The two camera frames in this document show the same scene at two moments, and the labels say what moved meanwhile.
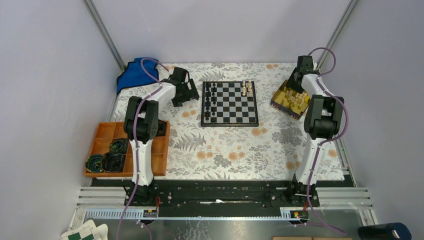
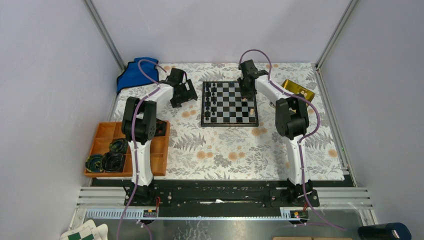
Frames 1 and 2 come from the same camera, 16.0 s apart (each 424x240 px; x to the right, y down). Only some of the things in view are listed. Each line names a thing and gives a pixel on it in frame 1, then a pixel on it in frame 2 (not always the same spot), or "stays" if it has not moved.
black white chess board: (229, 104) stays
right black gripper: (292, 86) → (245, 94)
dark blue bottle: (393, 231) stays
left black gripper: (187, 93) stays
